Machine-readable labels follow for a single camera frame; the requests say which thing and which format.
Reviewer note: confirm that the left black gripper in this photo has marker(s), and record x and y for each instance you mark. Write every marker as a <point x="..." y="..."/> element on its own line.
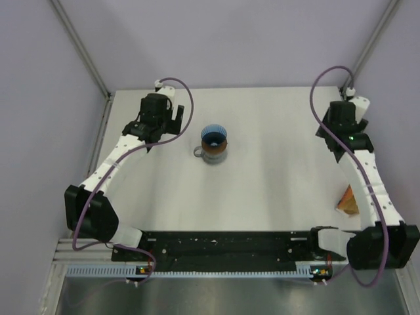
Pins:
<point x="172" y="125"/>

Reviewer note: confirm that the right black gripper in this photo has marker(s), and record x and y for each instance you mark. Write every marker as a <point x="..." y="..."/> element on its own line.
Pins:
<point x="357" y="126"/>

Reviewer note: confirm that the blue glass ribbed dripper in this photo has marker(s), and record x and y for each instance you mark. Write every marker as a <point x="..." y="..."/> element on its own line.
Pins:
<point x="213" y="135"/>

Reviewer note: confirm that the grey glass coffee server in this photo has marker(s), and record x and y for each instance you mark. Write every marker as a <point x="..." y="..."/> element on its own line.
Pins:
<point x="210" y="157"/>

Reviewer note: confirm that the orange coffee filter packet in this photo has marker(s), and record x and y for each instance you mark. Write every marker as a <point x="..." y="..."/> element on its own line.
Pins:
<point x="347" y="204"/>

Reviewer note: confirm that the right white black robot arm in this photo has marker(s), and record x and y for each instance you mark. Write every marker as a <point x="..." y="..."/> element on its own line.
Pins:
<point x="364" y="248"/>

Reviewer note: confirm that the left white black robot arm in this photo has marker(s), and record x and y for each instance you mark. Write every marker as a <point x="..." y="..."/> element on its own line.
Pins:
<point x="90" y="209"/>

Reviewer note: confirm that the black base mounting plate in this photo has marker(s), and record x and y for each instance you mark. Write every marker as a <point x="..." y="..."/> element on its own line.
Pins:
<point x="288" y="245"/>

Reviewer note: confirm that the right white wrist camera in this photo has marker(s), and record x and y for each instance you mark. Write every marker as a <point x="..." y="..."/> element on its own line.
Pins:
<point x="361" y="103"/>

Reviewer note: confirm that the right aluminium corner post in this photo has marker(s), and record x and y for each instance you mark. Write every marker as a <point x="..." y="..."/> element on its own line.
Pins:
<point x="373" y="40"/>

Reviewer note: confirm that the aluminium corner post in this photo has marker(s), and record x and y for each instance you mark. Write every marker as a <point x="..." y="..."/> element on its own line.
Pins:
<point x="63" y="17"/>
<point x="373" y="40"/>

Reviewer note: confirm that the left aluminium corner post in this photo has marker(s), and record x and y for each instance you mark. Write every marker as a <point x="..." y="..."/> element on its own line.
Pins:
<point x="63" y="17"/>

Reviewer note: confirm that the aluminium front frame rail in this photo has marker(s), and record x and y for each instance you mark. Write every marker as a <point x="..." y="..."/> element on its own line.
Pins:
<point x="64" y="253"/>

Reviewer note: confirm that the grey slotted cable duct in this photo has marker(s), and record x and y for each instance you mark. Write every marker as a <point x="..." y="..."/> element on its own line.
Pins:
<point x="131" y="271"/>

